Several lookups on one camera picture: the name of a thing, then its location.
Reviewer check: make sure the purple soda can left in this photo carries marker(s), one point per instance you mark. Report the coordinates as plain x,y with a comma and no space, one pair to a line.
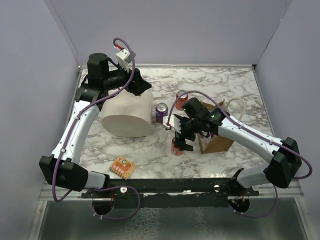
161,110

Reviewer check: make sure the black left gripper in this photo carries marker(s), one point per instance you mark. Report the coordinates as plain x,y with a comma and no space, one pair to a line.
138,84

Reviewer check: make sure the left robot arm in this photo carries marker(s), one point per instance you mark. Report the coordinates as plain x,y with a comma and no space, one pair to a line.
61,168

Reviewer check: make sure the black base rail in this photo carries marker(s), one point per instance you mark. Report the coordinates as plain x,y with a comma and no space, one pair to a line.
131,198

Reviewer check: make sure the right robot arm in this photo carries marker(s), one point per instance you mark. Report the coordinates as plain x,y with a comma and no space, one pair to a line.
282,157

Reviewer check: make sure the white cylindrical bucket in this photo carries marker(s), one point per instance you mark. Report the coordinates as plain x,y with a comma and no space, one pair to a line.
128,115

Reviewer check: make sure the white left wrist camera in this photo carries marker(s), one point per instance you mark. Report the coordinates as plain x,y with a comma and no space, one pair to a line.
124,58

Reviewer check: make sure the aluminium frame rail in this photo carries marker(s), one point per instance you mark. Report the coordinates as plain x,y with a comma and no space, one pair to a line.
280,190

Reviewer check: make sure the orange snack packet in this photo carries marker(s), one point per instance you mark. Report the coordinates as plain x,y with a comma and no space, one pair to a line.
122,167

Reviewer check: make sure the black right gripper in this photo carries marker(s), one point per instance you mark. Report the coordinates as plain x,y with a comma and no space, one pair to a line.
180,138

